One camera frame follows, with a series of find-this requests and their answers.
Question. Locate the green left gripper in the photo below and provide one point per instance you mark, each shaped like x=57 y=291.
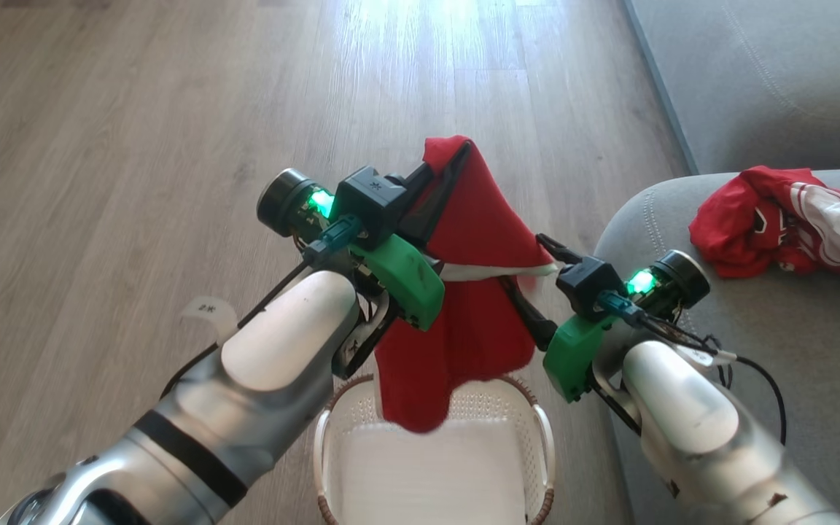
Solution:
x=405 y=281

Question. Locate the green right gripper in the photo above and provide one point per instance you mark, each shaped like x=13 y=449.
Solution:
x=573 y=357

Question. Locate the red shorts with white band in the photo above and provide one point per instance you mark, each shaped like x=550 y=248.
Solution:
x=478 y=219

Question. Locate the red jersey with white stripes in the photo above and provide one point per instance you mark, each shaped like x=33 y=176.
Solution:
x=741 y=233

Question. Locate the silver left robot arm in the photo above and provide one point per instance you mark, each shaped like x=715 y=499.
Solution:
x=245 y=394

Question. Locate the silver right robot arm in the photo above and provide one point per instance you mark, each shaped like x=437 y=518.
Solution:
x=690 y=423

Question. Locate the grey fabric sofa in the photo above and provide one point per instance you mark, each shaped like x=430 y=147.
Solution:
x=792 y=408

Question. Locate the white laundry basket brown rim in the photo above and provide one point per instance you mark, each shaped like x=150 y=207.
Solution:
x=434 y=474

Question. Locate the white paper label tag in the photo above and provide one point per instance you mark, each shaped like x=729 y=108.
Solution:
x=212 y=315

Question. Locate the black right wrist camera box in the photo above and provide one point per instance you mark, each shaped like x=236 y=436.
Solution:
x=588 y=281

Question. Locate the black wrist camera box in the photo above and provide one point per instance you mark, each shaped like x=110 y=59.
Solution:
x=588 y=281
x=369 y=200

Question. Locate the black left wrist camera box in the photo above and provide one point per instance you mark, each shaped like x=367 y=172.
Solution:
x=369 y=200

